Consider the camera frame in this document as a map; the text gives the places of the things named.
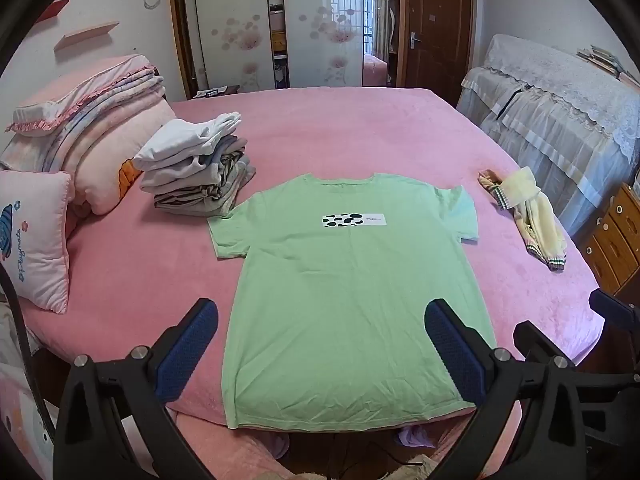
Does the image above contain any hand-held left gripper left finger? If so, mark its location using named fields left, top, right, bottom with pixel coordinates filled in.
left=52, top=298, right=219, bottom=480

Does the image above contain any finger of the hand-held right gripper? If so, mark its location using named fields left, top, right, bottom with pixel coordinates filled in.
left=589, top=289, right=640, bottom=333
left=513, top=321, right=563, bottom=361

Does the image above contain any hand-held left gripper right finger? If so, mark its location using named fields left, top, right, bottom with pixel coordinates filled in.
left=424, top=298, right=587, bottom=480

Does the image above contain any green t-shirt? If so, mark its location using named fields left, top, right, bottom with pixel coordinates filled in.
left=207, top=172, right=497, bottom=431

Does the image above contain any stack of clothes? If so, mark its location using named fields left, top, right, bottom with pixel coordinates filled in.
left=132, top=112, right=258, bottom=218

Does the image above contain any wooden drawer cabinet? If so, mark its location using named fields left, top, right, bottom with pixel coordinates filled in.
left=577, top=182, right=640, bottom=302

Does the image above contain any lavender bed sheet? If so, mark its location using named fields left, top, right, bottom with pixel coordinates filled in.
left=257, top=424, right=438, bottom=461

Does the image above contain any beige floor cloth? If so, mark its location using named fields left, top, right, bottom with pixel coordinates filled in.
left=390, top=452, right=442, bottom=480

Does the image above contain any cream knit sweater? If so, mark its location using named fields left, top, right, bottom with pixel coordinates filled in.
left=477, top=166, right=568, bottom=273

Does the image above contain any white printed cushion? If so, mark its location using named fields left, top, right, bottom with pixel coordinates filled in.
left=0, top=300, right=57, bottom=480

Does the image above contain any pink printed pillow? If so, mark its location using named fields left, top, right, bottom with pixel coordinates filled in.
left=0, top=170, right=76, bottom=315

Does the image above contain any pink quilt with orange flower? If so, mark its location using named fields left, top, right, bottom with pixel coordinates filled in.
left=0, top=95, right=177, bottom=217

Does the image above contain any white lace covered furniture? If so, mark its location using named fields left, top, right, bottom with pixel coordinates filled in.
left=455, top=34, right=640, bottom=241

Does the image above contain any pile of books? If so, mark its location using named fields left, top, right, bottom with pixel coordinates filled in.
left=575, top=46, right=640, bottom=92

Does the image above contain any wooden nightstand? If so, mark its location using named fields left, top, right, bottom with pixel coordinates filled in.
left=191, top=85, right=242, bottom=101

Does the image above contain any folded ruffled striped blanket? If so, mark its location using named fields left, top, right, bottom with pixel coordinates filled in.
left=5, top=54, right=167, bottom=137

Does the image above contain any brown wooden door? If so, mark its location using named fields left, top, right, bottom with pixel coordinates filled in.
left=399, top=0, right=475, bottom=107

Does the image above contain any floral sliding door wardrobe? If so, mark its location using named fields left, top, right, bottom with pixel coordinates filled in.
left=167, top=0, right=402, bottom=102

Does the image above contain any black cable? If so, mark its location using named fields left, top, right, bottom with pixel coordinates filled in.
left=0, top=260, right=57, bottom=448

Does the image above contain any pink wall shelf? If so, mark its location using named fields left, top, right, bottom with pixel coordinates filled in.
left=54, top=21, right=121, bottom=52

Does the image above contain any red wall shelf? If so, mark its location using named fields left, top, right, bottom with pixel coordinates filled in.
left=34, top=0, right=71, bottom=24

